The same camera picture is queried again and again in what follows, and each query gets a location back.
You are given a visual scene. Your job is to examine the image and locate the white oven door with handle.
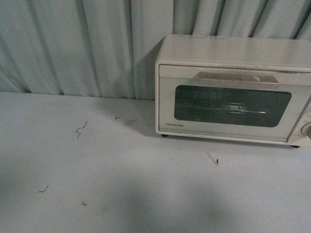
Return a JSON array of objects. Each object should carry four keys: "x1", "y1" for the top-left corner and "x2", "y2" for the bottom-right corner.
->
[{"x1": 156, "y1": 65, "x2": 311, "y2": 143}]

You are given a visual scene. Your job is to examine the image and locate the white Toshiba toaster oven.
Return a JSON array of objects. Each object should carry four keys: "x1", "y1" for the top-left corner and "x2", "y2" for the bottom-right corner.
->
[{"x1": 155, "y1": 34, "x2": 311, "y2": 147}]

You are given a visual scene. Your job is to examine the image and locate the small white tape scrap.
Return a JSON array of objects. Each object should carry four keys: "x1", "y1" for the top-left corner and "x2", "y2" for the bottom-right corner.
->
[{"x1": 207, "y1": 153, "x2": 219, "y2": 166}]

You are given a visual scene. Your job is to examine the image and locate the pale blue-grey curtain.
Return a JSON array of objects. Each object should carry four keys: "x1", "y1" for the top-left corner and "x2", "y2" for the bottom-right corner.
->
[{"x1": 0, "y1": 0, "x2": 311, "y2": 100}]

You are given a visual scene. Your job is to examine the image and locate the lower beige timer knob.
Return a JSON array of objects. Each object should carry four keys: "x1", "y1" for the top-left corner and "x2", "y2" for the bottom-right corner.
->
[{"x1": 301, "y1": 122, "x2": 311, "y2": 139}]

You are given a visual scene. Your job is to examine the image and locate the wire oven rack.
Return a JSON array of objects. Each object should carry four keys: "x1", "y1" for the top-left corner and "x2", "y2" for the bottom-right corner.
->
[{"x1": 174, "y1": 99, "x2": 267, "y2": 114}]

